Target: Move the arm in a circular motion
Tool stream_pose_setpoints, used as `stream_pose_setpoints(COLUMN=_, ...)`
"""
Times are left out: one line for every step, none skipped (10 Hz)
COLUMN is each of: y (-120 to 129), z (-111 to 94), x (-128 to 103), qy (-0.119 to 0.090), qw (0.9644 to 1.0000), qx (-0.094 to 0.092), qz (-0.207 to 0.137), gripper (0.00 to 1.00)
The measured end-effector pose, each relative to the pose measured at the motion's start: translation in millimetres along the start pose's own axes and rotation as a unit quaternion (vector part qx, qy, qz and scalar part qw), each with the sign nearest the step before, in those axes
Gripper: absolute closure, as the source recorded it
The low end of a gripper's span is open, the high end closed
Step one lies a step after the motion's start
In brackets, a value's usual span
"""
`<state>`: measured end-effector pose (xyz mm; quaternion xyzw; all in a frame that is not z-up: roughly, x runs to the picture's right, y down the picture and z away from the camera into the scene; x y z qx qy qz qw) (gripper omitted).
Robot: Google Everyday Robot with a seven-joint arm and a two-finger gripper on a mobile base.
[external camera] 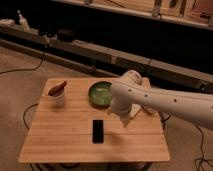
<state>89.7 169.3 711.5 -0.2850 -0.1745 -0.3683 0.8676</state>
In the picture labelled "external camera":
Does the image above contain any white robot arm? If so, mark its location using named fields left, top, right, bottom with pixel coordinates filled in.
left=110, top=70, right=213, bottom=130

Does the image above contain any white rectangular block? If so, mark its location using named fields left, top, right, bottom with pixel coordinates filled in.
left=130, top=104, right=141, bottom=119

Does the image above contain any black smartphone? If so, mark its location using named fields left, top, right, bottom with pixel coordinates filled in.
left=92, top=120, right=104, bottom=143

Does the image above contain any green ceramic bowl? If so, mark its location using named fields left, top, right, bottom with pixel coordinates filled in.
left=88, top=81, right=112, bottom=107

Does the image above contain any wooden table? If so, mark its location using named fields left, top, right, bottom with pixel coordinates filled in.
left=18, top=78, right=170, bottom=163

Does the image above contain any white cup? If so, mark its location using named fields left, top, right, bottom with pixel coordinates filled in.
left=48, top=89, right=65, bottom=107

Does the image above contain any brown object in cup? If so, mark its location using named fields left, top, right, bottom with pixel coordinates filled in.
left=48, top=81, right=67, bottom=96

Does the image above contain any black device on ledge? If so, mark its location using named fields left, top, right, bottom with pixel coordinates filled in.
left=57, top=29, right=75, bottom=42

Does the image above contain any wooden shelf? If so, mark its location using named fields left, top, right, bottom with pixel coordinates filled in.
left=52, top=0, right=213, bottom=30

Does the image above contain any white spray bottle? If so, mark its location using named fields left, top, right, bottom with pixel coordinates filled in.
left=17, top=11, right=30, bottom=31

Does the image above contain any black cable on floor right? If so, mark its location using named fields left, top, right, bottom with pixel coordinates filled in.
left=194, top=124, right=213, bottom=171

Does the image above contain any black cable on floor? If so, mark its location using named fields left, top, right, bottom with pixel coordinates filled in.
left=194, top=124, right=213, bottom=171
left=22, top=102, right=40, bottom=131

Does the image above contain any black cable on floor left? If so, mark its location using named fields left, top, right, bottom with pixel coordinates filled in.
left=22, top=102, right=40, bottom=131

